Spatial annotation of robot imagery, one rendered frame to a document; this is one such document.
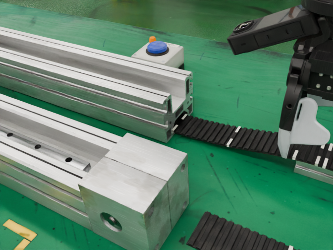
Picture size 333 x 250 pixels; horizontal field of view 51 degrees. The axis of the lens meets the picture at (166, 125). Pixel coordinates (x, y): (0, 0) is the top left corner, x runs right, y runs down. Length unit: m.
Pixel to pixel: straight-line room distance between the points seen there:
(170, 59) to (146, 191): 0.36
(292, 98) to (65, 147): 0.32
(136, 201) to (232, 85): 0.41
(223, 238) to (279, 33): 0.24
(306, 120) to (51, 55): 0.52
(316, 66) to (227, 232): 0.21
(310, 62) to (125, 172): 0.24
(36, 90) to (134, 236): 0.41
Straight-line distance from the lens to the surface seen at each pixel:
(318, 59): 0.43
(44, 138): 0.56
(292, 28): 0.43
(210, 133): 0.58
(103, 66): 0.68
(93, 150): 0.49
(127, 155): 0.43
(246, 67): 0.79
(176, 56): 0.72
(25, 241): 0.51
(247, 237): 0.43
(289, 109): 0.44
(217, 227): 0.43
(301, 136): 0.47
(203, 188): 0.51
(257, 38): 0.45
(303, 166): 0.55
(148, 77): 0.62
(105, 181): 0.41
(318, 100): 0.54
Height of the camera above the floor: 1.17
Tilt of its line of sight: 39 degrees down
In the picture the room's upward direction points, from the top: 5 degrees counter-clockwise
